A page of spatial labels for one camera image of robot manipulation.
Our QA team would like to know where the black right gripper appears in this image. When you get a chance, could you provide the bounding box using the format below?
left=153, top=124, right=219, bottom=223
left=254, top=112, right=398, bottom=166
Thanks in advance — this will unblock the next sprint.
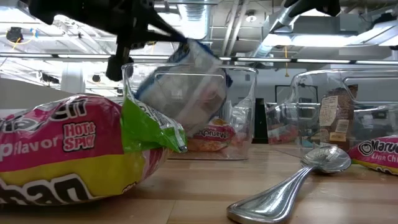
left=284, top=0, right=341, bottom=17

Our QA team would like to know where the pink band ramen packet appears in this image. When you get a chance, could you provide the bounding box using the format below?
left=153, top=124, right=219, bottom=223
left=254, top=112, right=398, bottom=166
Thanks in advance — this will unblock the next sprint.
left=186, top=117, right=236, bottom=153

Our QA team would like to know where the silver metal spoon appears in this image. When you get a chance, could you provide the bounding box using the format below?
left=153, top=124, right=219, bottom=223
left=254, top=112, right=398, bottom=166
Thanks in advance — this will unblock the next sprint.
left=226, top=145, right=352, bottom=224

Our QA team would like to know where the hot spicy ramen packet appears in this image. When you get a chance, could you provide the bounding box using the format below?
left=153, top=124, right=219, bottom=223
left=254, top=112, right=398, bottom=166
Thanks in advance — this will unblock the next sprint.
left=0, top=94, right=188, bottom=206

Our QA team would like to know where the black ceiling cable reel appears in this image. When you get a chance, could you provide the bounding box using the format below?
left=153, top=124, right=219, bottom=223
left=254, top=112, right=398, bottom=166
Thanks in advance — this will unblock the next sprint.
left=6, top=26, right=37, bottom=44

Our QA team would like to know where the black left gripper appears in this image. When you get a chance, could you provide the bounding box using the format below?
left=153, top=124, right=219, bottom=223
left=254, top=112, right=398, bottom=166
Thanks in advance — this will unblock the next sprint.
left=105, top=0, right=188, bottom=82

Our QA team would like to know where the long silver ceiling duct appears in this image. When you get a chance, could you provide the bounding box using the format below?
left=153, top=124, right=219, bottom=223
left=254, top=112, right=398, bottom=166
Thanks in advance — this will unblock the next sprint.
left=251, top=0, right=312, bottom=58

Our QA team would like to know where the white rectangular tray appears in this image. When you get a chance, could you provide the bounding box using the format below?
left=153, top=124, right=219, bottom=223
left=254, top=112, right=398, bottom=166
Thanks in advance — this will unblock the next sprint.
left=0, top=77, right=74, bottom=110

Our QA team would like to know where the round silver ceiling duct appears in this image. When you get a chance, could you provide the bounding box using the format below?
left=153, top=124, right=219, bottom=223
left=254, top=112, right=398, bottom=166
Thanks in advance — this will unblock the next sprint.
left=177, top=0, right=213, bottom=43

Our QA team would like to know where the blue soy sauce ramen packet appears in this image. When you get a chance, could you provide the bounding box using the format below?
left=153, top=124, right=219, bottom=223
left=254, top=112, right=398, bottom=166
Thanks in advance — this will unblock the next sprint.
left=135, top=37, right=233, bottom=138

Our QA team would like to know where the linear ceiling light strip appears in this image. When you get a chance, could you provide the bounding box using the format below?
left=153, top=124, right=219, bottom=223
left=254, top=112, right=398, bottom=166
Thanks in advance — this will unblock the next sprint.
left=0, top=52, right=398, bottom=66

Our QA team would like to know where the lime chili ramen packet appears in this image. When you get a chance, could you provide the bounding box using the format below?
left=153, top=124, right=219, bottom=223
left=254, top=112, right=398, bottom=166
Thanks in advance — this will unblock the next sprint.
left=347, top=135, right=398, bottom=175

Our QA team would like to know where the yellow hanging cord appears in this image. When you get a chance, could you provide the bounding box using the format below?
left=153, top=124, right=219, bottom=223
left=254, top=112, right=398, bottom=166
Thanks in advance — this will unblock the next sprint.
left=284, top=45, right=290, bottom=78

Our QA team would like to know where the brown spice bag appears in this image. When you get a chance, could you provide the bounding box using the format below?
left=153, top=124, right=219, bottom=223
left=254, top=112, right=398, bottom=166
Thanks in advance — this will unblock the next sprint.
left=319, top=84, right=359, bottom=152

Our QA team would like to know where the clear plastic bin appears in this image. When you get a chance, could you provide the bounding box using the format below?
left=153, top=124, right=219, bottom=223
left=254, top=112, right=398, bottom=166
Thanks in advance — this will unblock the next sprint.
left=266, top=68, right=398, bottom=165
left=121, top=62, right=259, bottom=162

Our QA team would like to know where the white column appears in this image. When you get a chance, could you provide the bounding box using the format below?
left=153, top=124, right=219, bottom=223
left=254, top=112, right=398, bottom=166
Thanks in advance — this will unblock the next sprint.
left=60, top=62, right=86, bottom=94

